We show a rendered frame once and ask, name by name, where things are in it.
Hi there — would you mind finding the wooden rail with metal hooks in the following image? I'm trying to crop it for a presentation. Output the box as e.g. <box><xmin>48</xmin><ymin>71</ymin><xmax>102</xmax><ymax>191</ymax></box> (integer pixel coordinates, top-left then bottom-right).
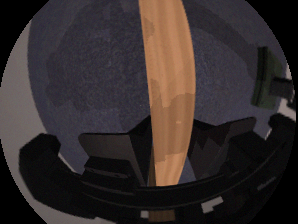
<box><xmin>140</xmin><ymin>0</ymin><xmax>196</xmax><ymax>186</ymax></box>

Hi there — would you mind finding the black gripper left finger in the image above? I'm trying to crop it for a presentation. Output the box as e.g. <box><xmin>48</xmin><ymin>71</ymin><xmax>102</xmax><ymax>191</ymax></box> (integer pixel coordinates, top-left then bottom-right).
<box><xmin>77</xmin><ymin>116</ymin><xmax>153</xmax><ymax>186</ymax></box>

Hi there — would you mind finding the wooden headboard post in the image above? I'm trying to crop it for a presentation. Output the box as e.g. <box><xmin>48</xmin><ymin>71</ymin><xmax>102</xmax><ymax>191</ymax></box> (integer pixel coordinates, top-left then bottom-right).
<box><xmin>148</xmin><ymin>147</ymin><xmax>176</xmax><ymax>222</ymax></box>

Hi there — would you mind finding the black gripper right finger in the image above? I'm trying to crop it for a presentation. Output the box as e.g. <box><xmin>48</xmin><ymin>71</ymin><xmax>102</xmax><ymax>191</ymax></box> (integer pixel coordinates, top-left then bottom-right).
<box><xmin>186</xmin><ymin>116</ymin><xmax>257</xmax><ymax>180</ymax></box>

